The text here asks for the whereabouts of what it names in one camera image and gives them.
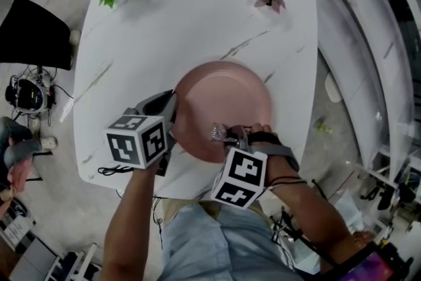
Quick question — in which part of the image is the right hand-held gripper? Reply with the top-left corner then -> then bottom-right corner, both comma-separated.
209,124 -> 301,211

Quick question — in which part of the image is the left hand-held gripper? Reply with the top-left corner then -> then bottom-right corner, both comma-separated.
103,89 -> 180,177

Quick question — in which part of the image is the silver glitter sponge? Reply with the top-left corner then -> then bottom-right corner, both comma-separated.
209,122 -> 229,143

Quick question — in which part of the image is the large pink plate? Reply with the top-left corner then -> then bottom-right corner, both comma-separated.
170,60 -> 274,164

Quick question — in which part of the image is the person's left forearm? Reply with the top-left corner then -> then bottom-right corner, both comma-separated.
101,164 -> 166,281

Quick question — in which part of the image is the person's right forearm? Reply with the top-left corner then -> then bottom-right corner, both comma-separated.
265,179 -> 359,276

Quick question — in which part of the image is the person's right hand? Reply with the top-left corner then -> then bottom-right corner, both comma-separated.
248,122 -> 303,188

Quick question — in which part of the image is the small green floor scrap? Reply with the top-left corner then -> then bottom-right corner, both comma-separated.
313,118 -> 334,136

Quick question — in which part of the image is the white oval floor object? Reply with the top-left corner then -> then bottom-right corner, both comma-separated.
323,73 -> 343,103

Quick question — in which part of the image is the person's light blue shirt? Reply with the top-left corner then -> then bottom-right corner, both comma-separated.
157,200 -> 306,281

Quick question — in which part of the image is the white plastic bag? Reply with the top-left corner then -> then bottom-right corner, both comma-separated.
334,193 -> 363,235

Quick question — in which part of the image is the white metal shelving rack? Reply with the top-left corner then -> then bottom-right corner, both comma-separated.
292,0 -> 421,195

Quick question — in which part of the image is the black screen device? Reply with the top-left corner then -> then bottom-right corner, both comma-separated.
341,240 -> 416,281

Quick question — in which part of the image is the white paper sign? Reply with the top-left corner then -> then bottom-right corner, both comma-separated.
0,217 -> 34,251

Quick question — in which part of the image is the black thin cable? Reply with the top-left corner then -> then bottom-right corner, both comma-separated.
97,165 -> 134,176

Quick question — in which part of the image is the white helmet device with cables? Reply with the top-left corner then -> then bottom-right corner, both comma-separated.
4,73 -> 57,115

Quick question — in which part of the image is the white frame stool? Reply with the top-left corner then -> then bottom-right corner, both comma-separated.
49,241 -> 100,281

